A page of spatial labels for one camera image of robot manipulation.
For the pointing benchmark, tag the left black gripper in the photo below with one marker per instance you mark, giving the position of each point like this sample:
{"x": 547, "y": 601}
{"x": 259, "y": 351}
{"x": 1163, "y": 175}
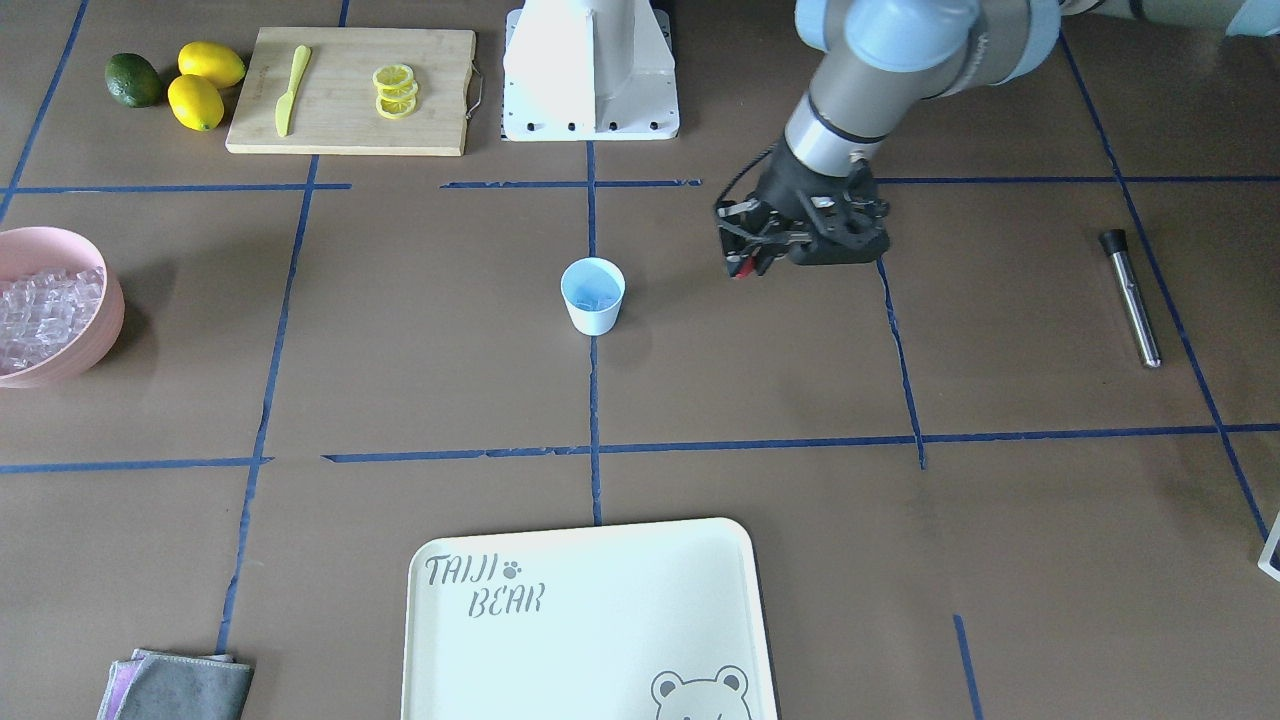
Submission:
{"x": 783, "y": 187}

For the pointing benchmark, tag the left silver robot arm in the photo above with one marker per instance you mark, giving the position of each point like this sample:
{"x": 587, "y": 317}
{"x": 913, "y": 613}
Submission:
{"x": 881, "y": 57}

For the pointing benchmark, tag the light blue cup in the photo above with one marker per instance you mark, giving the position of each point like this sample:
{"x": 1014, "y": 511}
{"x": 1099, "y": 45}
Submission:
{"x": 593, "y": 290}

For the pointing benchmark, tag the white cup rack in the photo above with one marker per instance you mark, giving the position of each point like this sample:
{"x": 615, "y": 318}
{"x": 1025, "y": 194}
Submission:
{"x": 1267, "y": 561}

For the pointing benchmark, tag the pink bowl of ice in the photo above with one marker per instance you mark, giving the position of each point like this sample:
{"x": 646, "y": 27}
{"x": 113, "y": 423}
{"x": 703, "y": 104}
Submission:
{"x": 63, "y": 306}

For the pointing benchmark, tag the white pillar with base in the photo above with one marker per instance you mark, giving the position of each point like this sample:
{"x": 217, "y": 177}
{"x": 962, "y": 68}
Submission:
{"x": 577, "y": 71}

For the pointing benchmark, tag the steel muddler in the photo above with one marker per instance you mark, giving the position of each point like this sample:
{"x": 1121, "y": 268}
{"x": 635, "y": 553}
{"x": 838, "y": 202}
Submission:
{"x": 1115, "y": 247}

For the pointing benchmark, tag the yellow lemon slices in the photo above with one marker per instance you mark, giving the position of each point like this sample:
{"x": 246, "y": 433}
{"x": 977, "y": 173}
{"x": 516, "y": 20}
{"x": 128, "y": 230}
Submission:
{"x": 396, "y": 91}

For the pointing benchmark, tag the cream bear tray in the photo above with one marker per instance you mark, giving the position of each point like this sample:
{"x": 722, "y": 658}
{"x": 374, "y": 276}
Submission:
{"x": 659, "y": 620}

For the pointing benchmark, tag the bamboo cutting board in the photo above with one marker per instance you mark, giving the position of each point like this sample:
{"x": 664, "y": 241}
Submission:
{"x": 334, "y": 112}

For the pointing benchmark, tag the yellow plastic knife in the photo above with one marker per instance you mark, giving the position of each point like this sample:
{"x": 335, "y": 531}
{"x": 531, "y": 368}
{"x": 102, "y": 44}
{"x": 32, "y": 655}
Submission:
{"x": 285, "y": 103}

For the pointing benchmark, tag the folded grey cloth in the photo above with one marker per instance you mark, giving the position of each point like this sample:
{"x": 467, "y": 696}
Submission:
{"x": 159, "y": 685}

